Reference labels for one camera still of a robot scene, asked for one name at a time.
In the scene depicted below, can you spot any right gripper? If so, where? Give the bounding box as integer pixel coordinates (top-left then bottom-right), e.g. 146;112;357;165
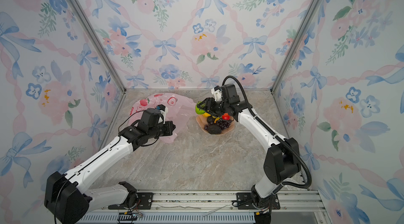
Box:
198;97;230;116

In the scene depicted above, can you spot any pink plastic bag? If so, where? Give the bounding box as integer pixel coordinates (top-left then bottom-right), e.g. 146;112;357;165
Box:
128;93;198;144

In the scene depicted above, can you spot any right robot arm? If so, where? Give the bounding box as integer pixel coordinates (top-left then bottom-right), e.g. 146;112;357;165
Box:
196;84;302;209

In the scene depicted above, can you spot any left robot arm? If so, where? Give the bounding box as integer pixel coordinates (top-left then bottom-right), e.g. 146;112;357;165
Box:
44;104;176;224

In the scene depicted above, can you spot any pink fruit plate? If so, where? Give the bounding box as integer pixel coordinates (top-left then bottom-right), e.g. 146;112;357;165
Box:
196;115;235;136

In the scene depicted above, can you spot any purple grape bunch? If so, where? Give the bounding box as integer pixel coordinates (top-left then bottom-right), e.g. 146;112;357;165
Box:
204;119;232;130

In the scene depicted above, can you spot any dark avocado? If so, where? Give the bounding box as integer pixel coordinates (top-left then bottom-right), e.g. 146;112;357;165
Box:
206;125;222;135

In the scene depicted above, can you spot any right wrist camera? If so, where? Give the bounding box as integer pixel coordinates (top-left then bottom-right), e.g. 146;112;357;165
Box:
211;86;223;102

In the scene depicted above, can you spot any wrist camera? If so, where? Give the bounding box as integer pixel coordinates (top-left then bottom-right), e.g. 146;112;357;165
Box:
211;86;223;102
156;104;168;121

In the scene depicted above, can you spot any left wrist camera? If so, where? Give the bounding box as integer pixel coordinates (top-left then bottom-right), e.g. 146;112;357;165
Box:
156;104;168;121

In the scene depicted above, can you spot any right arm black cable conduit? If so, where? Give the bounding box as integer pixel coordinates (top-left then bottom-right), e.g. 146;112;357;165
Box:
221;75;312;190

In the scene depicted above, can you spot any left corner aluminium post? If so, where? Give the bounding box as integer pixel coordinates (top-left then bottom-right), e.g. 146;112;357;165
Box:
67;0;126;94

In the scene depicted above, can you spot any corner aluminium post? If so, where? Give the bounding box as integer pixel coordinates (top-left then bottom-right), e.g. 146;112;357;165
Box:
67;0;126;94
270;0;322;95

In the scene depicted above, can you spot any right corner aluminium post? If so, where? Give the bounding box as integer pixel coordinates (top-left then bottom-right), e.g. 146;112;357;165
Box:
270;0;322;95

